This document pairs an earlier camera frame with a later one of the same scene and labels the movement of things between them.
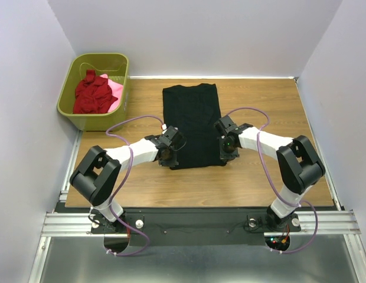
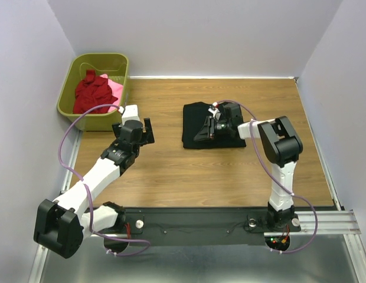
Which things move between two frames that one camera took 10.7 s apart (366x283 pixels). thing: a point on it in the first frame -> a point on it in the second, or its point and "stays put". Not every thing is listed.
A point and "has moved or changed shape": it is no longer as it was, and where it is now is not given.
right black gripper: [225, 155] -> [208, 131]
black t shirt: [193, 109] has moved or changed shape
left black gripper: [171, 163] -> [147, 137]
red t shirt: [92, 94] stays put
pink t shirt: [116, 92] stays put
